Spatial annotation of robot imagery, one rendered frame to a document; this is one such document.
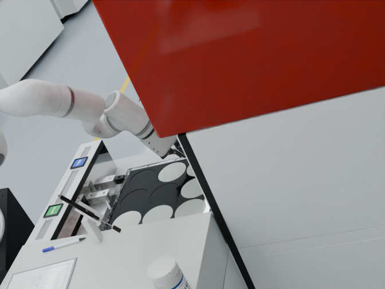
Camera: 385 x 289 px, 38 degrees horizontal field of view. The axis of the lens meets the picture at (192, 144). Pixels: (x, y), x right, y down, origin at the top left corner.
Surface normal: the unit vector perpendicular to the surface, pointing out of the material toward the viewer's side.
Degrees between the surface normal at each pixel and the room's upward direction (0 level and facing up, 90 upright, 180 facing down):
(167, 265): 0
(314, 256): 90
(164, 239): 0
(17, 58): 90
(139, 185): 0
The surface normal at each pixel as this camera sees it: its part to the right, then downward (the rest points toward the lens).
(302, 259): -0.16, 0.58
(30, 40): 0.92, -0.21
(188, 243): -0.36, -0.80
